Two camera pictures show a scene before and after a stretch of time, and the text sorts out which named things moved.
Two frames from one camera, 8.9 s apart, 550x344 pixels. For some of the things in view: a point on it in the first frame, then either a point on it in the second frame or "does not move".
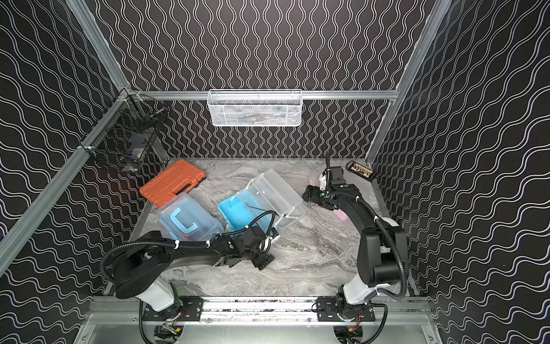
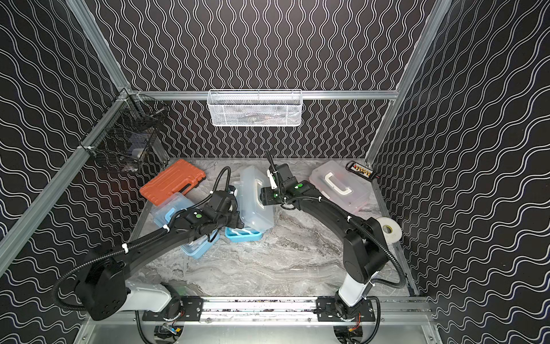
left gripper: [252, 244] to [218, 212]
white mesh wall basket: [254, 107] does not move
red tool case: [182, 177] does not move
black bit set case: [360, 170] does not move
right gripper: [314, 196] to [266, 197]
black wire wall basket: [127, 137] does not move
